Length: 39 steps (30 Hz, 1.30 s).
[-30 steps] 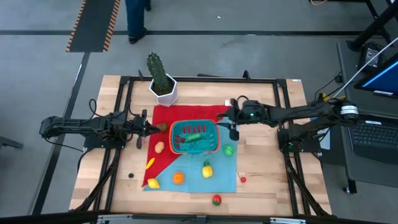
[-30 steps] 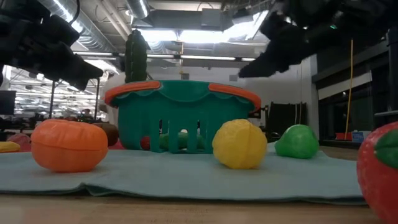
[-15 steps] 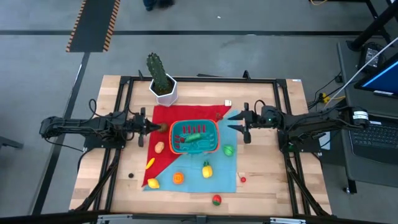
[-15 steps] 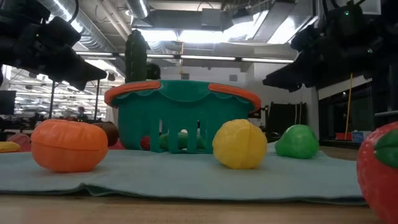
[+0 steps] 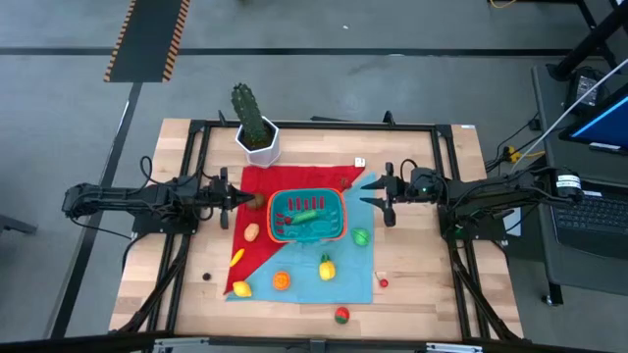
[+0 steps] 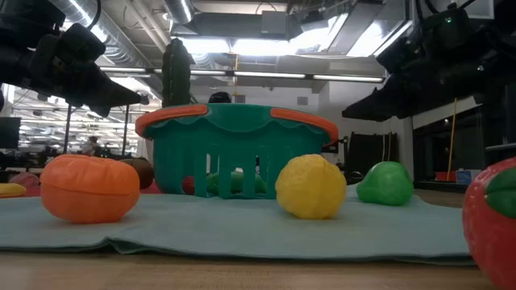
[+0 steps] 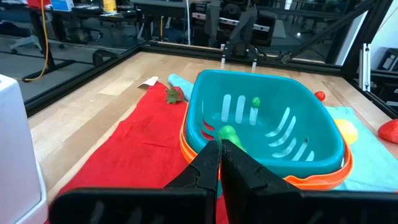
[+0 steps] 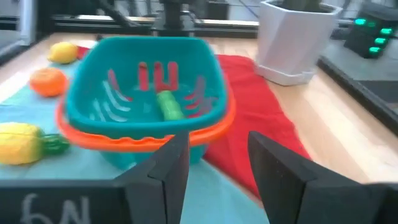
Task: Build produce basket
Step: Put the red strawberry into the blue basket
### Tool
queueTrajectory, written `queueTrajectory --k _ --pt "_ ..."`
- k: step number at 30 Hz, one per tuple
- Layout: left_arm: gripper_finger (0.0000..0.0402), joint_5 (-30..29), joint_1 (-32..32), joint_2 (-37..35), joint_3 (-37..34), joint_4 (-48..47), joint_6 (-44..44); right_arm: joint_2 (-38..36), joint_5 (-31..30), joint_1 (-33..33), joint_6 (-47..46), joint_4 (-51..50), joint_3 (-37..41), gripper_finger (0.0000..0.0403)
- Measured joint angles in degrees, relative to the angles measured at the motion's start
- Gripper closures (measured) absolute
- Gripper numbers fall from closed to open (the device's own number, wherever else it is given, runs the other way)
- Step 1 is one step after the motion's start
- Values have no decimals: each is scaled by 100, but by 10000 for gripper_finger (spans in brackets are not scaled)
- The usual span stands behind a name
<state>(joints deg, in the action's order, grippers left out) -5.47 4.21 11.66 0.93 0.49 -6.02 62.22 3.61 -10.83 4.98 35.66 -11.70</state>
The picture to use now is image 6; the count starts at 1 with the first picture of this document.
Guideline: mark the orange toy fruit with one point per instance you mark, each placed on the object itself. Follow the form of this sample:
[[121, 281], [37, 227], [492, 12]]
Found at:
[[90, 189]]

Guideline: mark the black monitor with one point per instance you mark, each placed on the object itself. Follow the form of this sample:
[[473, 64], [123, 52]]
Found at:
[[10, 133]]

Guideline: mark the black aluminium table frame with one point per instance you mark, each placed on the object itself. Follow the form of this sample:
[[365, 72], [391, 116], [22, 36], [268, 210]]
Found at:
[[439, 187]]

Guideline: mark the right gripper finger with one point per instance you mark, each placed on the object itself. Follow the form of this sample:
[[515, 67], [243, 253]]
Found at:
[[375, 106], [407, 109]]

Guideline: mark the pink toy fruit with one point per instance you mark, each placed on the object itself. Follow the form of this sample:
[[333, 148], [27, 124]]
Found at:
[[26, 179]]

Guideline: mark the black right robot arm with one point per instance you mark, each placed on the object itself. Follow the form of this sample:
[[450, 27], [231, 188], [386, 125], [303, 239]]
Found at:
[[504, 24]]

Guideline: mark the long ceiling light strip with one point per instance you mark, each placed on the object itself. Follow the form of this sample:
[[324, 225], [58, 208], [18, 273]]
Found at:
[[266, 75]]

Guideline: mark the blue and white box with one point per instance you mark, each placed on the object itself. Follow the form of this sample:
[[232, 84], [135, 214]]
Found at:
[[467, 176]]

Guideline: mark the black metal frame stand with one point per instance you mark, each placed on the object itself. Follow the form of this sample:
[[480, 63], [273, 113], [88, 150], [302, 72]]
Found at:
[[67, 133]]

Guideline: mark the yellow toy banana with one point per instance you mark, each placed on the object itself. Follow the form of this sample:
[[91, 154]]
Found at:
[[12, 190]]

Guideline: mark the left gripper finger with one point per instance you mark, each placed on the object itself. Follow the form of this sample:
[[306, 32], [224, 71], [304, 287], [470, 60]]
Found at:
[[113, 92], [98, 110]]

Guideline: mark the light teal cloth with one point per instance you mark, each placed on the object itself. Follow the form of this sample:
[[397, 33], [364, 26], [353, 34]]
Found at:
[[242, 229]]

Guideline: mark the brown toy potato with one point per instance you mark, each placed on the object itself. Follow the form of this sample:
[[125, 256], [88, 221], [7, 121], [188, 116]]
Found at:
[[143, 173]]

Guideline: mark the person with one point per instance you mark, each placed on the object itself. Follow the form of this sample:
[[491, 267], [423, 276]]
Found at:
[[92, 145], [219, 98]]

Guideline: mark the large red toy strawberry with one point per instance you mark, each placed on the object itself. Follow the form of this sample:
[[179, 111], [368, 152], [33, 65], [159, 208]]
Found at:
[[488, 241]]

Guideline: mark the grey ceiling vent box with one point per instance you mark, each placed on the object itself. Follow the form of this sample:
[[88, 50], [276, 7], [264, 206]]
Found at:
[[274, 22]]

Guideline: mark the green cactus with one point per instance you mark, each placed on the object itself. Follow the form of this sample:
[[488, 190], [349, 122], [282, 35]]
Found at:
[[176, 72]]

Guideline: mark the red plastic bin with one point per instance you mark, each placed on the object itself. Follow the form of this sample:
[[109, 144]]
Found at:
[[443, 176]]

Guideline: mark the silver round ceiling duct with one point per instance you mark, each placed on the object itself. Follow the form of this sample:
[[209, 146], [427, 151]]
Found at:
[[179, 10], [121, 44]]

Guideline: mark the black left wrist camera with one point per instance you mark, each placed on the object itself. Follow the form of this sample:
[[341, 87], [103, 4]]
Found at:
[[80, 42]]

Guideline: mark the green toy pear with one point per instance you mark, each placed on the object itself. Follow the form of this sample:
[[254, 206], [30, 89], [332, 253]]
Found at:
[[385, 183]]

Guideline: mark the yellow bumpy toy fruit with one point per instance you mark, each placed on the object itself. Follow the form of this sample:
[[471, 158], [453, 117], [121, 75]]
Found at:
[[310, 187]]

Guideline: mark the teal plastic toy basket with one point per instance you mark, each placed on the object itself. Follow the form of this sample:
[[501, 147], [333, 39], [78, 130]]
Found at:
[[238, 137]]

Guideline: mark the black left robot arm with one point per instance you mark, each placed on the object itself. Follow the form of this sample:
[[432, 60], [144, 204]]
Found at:
[[24, 18]]

